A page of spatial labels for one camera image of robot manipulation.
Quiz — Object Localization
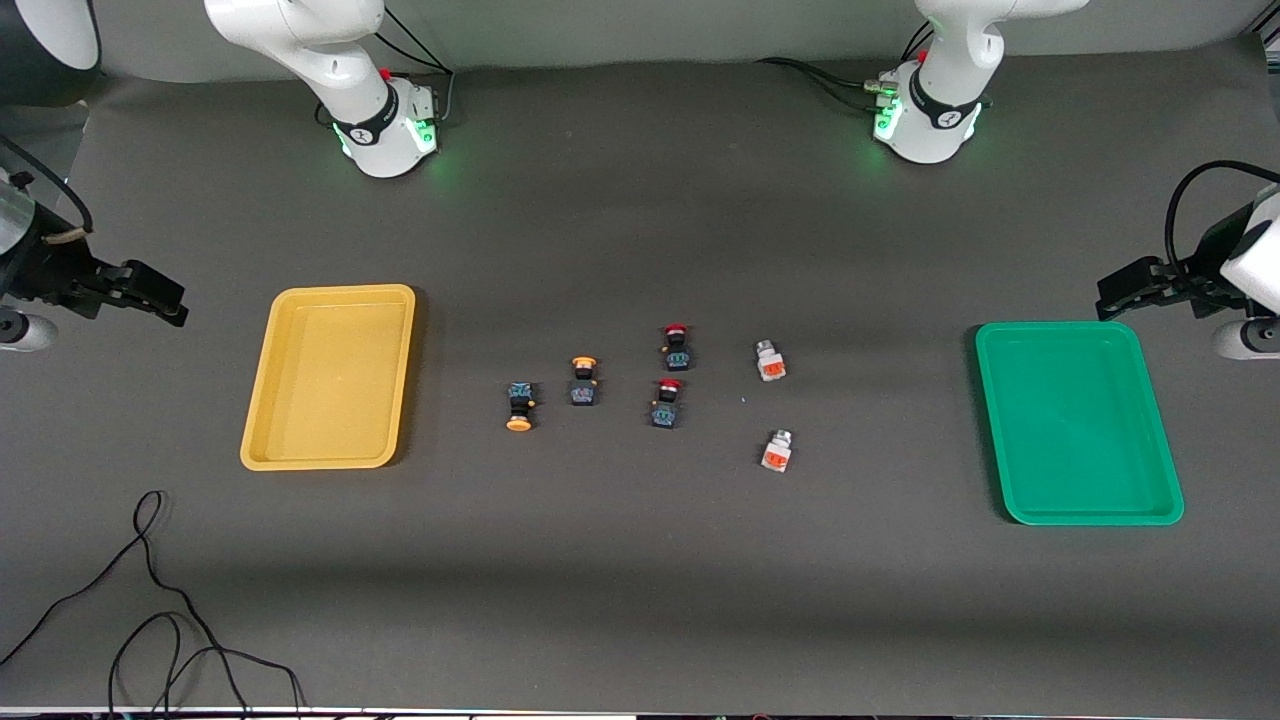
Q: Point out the green plastic tray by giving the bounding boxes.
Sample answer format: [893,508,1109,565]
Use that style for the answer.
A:
[975,321,1186,527]

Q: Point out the yellow plastic tray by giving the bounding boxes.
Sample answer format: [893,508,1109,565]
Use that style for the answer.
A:
[240,284,417,472]

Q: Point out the dark grey table mat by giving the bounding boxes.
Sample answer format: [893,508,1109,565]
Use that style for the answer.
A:
[0,38,1280,717]

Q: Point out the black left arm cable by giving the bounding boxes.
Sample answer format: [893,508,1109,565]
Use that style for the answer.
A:
[1163,159,1280,273]

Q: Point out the thin black loose cable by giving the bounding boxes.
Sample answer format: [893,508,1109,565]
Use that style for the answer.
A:
[0,489,306,717]

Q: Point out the black right arm base cables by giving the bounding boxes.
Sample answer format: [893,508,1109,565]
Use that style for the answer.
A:
[372,5,457,126]

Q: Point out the black arm base cables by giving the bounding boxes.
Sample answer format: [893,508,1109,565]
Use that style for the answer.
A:
[756,20,936,113]
[372,5,457,126]

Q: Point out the black left arm base cables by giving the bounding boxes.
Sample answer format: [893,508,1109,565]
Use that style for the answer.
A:
[756,20,936,113]

